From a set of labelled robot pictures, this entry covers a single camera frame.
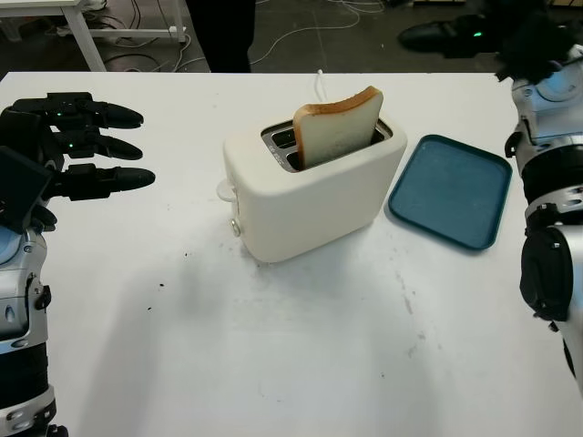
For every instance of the white table frame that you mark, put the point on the white table frame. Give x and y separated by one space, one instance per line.
84 41

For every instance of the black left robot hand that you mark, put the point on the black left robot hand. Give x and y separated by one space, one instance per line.
27 129

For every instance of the cream white toaster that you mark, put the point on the cream white toaster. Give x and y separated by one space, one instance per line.
309 209

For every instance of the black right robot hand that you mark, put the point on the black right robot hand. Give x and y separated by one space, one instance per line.
533 23

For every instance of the blue plastic tray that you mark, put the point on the blue plastic tray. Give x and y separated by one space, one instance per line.
448 196

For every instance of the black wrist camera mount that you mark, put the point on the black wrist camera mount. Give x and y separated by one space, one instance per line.
528 64
20 184

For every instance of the white power strip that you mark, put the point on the white power strip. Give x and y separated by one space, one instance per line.
177 29

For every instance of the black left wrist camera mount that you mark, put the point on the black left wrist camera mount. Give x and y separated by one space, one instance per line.
20 184

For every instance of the toast slice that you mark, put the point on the toast slice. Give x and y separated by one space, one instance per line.
337 132

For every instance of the standing person beige jacket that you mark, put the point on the standing person beige jacket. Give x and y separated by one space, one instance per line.
230 36

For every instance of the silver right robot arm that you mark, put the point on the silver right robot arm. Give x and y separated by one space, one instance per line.
546 127

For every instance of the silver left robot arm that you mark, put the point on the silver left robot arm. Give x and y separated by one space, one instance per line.
18 291

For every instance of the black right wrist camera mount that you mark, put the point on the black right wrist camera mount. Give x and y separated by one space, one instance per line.
528 64

